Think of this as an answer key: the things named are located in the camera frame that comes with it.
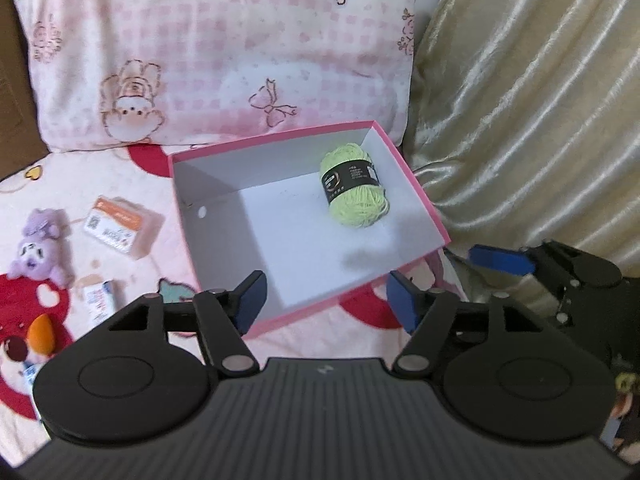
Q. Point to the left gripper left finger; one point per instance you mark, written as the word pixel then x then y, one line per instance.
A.
pixel 219 318

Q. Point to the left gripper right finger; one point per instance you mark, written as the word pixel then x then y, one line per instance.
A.
pixel 448 337

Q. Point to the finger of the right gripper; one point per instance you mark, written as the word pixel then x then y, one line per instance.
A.
pixel 503 260

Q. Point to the white blue tissue pack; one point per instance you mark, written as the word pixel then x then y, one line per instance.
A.
pixel 102 300

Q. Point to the orange makeup sponge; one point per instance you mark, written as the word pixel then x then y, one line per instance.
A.
pixel 41 335

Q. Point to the purple plush toy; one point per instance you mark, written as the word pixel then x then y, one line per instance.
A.
pixel 39 255

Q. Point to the clear box orange label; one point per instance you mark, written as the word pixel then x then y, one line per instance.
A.
pixel 128 228

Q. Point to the pink cardboard storage box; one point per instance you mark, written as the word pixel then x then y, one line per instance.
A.
pixel 258 204

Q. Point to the green yarn ball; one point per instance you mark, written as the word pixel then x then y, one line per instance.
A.
pixel 350 183

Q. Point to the pink checkered cartoon pillow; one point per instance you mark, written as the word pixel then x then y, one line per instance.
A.
pixel 117 72

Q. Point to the brown pillow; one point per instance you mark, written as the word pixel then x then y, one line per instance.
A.
pixel 21 144

